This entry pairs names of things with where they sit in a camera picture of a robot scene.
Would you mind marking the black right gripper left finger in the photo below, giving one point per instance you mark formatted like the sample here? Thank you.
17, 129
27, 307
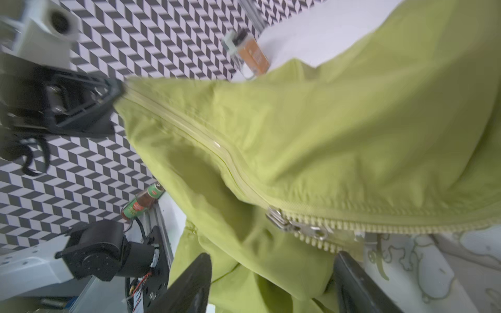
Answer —
190, 291

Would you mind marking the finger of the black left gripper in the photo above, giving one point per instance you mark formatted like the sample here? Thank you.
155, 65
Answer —
67, 91
91, 124

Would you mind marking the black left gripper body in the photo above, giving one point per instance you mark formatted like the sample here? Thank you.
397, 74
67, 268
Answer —
25, 108

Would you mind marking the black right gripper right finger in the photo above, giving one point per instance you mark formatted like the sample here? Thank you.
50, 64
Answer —
356, 291

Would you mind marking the green and cream printed jacket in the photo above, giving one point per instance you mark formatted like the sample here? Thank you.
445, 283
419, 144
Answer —
390, 152

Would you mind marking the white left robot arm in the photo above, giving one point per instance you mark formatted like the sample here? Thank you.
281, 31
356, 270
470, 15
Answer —
99, 249

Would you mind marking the brown sauce bottle green label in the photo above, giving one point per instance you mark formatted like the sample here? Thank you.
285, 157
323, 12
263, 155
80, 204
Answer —
143, 201

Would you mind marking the white spice jar green lid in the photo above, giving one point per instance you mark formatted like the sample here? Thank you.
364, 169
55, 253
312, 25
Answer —
228, 44

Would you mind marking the orange spice jar black lid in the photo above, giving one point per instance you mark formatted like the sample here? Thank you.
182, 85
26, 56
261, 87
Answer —
251, 53

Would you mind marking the aluminium left corner post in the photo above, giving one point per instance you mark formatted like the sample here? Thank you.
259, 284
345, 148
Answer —
251, 10

